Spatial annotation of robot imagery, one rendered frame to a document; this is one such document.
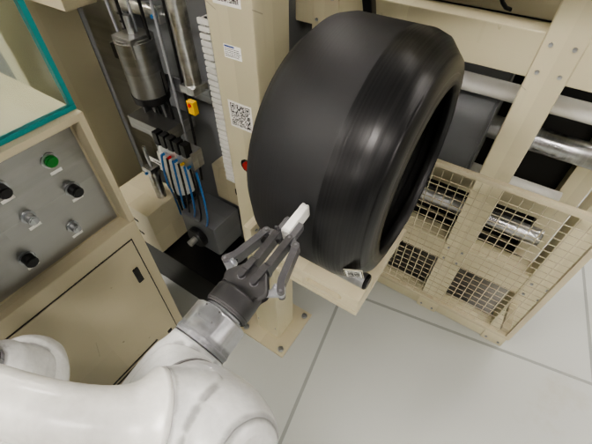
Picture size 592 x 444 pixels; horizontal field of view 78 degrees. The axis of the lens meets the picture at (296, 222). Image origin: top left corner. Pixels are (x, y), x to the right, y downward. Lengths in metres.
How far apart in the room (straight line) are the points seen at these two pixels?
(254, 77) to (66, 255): 0.73
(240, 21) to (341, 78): 0.28
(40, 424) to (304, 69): 0.60
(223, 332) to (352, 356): 1.37
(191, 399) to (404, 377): 1.57
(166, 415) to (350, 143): 0.46
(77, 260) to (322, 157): 0.79
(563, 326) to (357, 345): 1.06
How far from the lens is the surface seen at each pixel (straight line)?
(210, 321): 0.55
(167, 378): 0.40
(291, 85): 0.69
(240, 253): 0.62
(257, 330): 1.91
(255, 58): 0.86
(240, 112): 0.96
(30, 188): 1.07
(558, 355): 2.25
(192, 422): 0.38
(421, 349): 1.97
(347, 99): 0.65
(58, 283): 1.19
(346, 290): 1.02
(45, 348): 0.99
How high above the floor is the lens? 1.73
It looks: 48 degrees down
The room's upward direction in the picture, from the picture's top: straight up
